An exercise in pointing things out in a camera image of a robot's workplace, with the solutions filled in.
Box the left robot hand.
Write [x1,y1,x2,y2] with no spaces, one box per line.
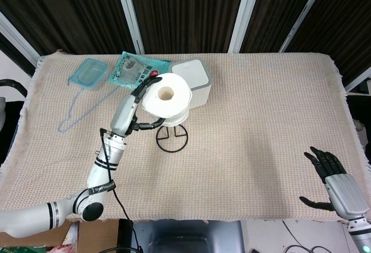
[110,75,166,138]

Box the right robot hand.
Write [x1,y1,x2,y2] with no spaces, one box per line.
[299,146,370,222]

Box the white toilet paper roll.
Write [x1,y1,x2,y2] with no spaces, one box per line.
[141,72,193,127]

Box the dark robot base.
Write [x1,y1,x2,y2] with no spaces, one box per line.
[118,219,246,253]

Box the teal snack bag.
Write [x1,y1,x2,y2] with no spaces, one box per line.
[107,51,172,91]

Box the clear container teal lid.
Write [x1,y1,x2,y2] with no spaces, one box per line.
[68,58,110,91]

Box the white bin grey lid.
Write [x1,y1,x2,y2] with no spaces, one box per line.
[169,58,212,109]

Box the black chair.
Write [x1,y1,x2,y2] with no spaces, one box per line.
[0,79,28,164]

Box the beige waffle tablecloth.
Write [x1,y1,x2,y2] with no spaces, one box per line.
[0,50,368,223]

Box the brown cardboard box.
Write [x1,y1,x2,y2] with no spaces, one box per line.
[0,219,119,253]

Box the black wire paper holder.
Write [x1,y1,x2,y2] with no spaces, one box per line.
[155,124,189,152]

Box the thin blue cord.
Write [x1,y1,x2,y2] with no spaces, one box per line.
[59,83,119,134]

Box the black floor cable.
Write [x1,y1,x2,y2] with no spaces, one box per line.
[282,219,333,253]

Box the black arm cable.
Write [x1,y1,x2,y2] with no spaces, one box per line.
[99,127,144,253]

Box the white metal frame post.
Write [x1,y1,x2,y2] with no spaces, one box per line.
[0,11,41,76]
[279,0,331,53]
[112,0,145,54]
[344,68,371,93]
[228,0,256,54]

